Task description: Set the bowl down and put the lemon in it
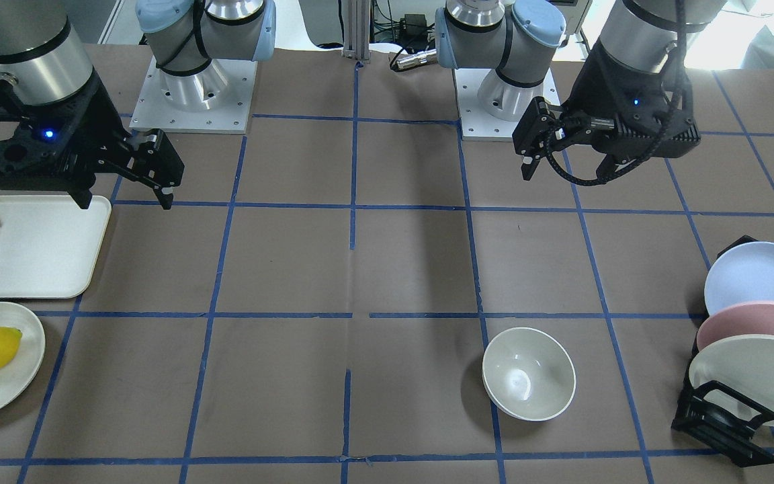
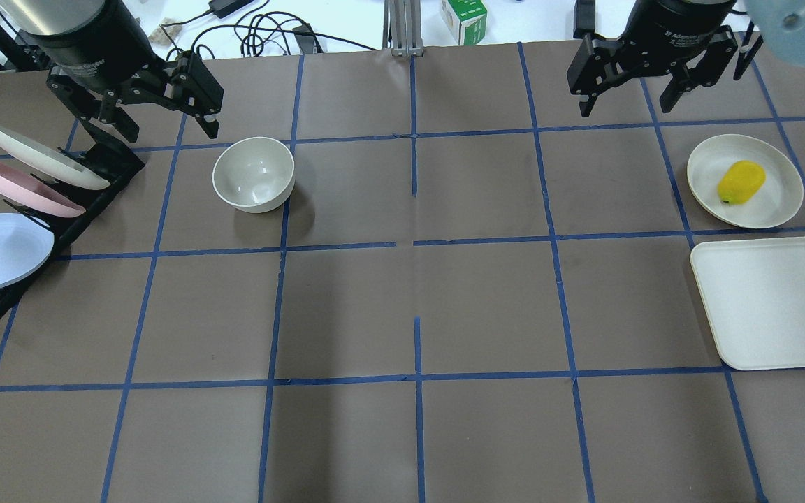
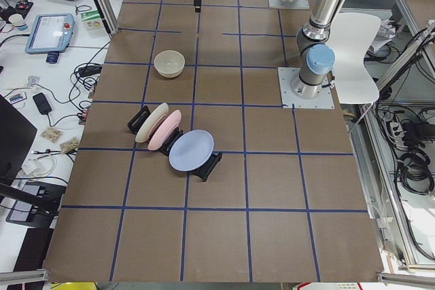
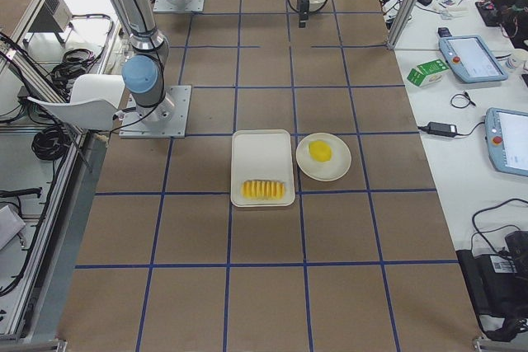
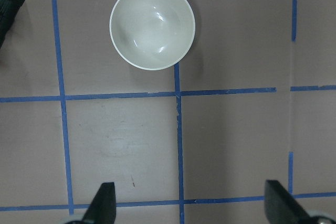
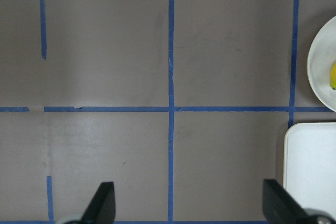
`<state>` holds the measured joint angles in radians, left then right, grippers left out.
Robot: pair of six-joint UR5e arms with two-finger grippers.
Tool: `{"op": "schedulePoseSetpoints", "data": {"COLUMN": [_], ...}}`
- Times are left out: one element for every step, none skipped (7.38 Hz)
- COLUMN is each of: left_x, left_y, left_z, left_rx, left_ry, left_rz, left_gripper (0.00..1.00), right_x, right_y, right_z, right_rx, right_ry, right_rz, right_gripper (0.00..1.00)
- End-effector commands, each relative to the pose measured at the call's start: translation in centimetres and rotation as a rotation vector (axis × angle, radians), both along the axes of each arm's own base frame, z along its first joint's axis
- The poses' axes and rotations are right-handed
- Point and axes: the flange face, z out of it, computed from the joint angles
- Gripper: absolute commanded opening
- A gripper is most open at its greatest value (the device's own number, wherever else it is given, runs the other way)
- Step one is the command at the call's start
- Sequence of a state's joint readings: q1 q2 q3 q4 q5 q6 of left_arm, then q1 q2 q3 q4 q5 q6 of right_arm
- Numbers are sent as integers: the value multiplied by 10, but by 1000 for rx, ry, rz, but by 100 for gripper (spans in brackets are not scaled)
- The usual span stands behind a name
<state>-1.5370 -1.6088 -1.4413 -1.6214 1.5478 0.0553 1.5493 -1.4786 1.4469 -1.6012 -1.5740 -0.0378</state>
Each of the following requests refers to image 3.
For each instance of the cream ceramic bowl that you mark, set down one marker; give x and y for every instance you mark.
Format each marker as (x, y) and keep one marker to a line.
(169, 63)

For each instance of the green white small box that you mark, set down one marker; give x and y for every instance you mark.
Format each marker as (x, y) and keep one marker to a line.
(91, 20)

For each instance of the pink plate in rack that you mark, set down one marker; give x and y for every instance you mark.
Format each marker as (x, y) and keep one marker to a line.
(164, 130)

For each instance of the black power strip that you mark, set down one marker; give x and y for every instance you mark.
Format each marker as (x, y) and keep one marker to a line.
(90, 70)

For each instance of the near blue teach pendant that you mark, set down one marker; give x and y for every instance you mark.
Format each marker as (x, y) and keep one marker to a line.
(50, 33)

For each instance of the white plastic chair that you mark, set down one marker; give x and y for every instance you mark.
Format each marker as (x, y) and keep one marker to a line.
(351, 35)

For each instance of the cream plate in rack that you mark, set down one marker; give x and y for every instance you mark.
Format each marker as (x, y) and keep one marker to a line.
(151, 123)

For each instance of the blue plate in rack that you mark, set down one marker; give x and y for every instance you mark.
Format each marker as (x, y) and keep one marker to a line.
(191, 150)

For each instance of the white paper cup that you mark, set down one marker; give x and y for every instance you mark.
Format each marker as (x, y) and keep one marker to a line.
(18, 22)

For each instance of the black power adapter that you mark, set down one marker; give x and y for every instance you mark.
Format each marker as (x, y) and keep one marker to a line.
(42, 103)

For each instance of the black monitor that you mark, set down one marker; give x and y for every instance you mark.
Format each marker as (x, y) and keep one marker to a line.
(17, 136)

